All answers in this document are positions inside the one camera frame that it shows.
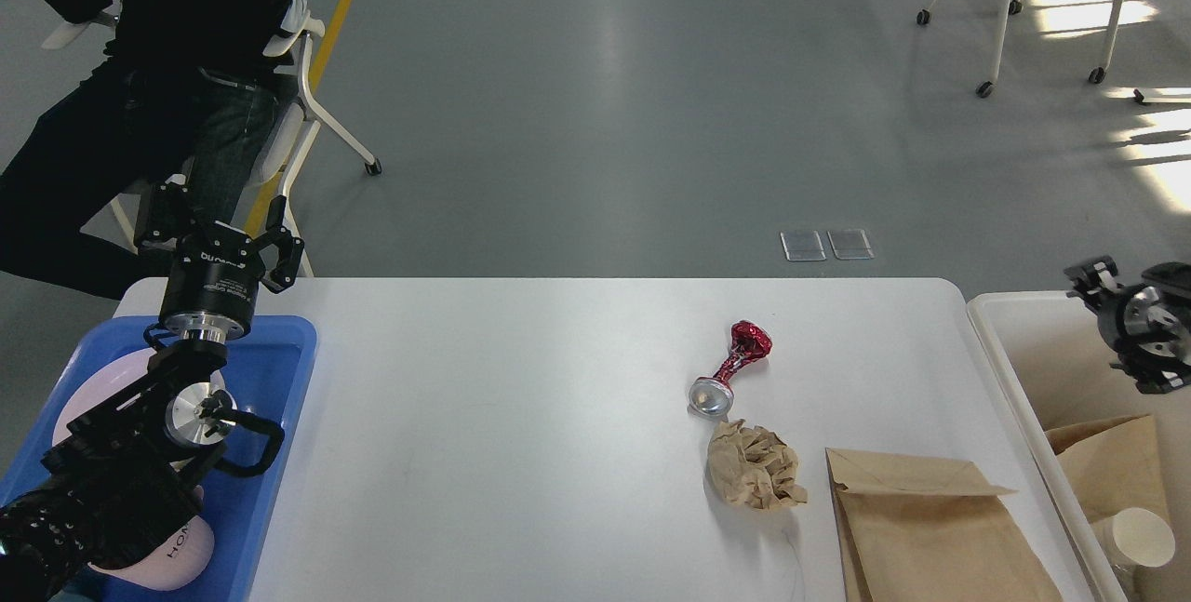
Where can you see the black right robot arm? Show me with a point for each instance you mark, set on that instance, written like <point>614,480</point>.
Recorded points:
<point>1172,274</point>

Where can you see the person leg with shoe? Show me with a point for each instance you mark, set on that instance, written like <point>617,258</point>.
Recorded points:
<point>185,87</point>

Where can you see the pink plastic plate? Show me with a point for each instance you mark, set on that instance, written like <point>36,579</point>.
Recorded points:
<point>98,393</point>

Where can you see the white paper cup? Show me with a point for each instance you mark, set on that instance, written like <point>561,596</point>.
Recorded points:
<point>1135,537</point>

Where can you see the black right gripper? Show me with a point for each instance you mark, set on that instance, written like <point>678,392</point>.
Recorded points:
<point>1146,325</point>

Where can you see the small grey metal plate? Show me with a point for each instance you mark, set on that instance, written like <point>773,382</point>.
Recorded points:
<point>803,246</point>

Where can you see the brown paper bag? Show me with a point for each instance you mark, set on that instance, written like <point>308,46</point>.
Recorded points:
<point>1112,465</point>
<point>915,528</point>

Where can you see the white plastic bin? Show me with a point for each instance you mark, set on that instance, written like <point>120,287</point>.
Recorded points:
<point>1056,371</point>

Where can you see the red foil wrapper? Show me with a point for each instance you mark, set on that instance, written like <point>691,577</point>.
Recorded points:
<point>749,343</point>

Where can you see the white chair leg left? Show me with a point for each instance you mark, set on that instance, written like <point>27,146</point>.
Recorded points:
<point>295,132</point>

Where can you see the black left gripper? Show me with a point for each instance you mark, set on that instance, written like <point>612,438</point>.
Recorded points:
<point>212,289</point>

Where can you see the blue plastic tray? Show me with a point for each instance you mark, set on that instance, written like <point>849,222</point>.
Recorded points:
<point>267,373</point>

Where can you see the flat brown paper bag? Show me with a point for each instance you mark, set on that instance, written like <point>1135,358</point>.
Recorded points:
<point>915,528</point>

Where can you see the crumpled brown paper ball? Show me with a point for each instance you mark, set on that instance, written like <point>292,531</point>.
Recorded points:
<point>752,467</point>

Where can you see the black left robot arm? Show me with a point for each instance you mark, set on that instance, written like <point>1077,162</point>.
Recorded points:
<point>125,478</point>

